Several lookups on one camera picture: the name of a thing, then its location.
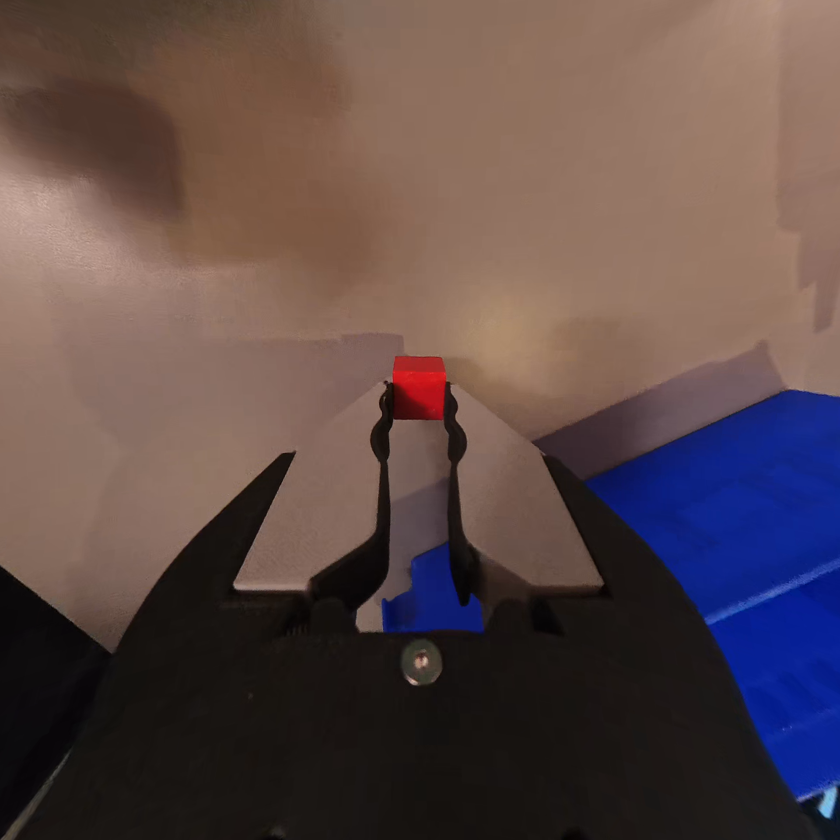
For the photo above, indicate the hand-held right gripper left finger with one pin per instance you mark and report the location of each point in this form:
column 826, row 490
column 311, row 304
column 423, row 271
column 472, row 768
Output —
column 315, row 518

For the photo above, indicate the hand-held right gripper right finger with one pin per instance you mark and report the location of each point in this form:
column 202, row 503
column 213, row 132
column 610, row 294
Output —
column 518, row 518

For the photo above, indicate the small red cube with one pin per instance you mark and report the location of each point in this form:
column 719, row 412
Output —
column 420, row 390

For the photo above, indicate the blue plastic bin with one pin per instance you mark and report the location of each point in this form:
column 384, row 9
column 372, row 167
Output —
column 722, row 525

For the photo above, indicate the grey desk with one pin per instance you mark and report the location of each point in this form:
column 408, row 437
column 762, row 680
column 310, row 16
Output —
column 459, row 197

